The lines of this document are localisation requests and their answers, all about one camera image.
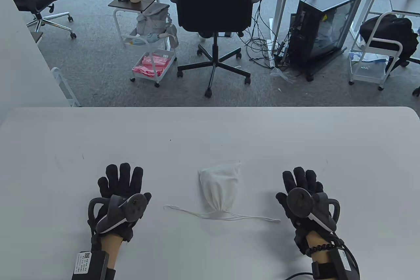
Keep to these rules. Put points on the light blue pouch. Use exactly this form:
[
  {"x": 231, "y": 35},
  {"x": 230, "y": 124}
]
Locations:
[{"x": 144, "y": 39}]

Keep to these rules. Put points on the person's right hand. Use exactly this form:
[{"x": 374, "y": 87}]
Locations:
[{"x": 303, "y": 180}]

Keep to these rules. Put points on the person's left forearm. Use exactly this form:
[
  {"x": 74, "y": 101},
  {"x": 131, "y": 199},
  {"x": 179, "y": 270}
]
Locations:
[{"x": 110, "y": 250}]

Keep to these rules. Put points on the black wrist sensor box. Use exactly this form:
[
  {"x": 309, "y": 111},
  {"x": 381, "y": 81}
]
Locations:
[
  {"x": 95, "y": 267},
  {"x": 323, "y": 270}
]

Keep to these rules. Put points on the white rolling cart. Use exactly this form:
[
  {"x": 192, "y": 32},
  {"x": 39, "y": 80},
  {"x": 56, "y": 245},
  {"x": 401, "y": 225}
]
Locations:
[{"x": 366, "y": 78}]

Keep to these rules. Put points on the white cart with dark top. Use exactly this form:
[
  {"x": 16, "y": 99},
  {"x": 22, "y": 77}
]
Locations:
[{"x": 149, "y": 2}]

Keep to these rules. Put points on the grey backpack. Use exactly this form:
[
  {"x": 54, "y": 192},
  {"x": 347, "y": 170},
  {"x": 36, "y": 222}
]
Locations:
[{"x": 152, "y": 19}]

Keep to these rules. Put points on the black computer tower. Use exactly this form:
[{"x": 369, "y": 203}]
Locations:
[{"x": 328, "y": 1}]

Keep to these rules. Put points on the clear plastic bag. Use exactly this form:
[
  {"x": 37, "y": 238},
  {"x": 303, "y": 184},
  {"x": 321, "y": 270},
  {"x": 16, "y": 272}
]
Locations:
[{"x": 282, "y": 75}]

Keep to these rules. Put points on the grey handheld controller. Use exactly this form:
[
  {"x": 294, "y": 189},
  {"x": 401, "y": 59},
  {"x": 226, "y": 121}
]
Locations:
[
  {"x": 131, "y": 207},
  {"x": 298, "y": 203}
]

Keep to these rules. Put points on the white metal rack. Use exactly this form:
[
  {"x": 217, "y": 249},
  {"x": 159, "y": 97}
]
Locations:
[{"x": 57, "y": 73}]

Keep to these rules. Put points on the person's left hand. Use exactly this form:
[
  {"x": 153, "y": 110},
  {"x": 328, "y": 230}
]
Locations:
[{"x": 121, "y": 178}]

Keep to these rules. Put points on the pink packets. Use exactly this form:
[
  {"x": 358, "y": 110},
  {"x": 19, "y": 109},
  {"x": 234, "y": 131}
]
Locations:
[{"x": 151, "y": 65}]

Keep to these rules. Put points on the black backpack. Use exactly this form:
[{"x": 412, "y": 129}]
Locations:
[{"x": 390, "y": 29}]

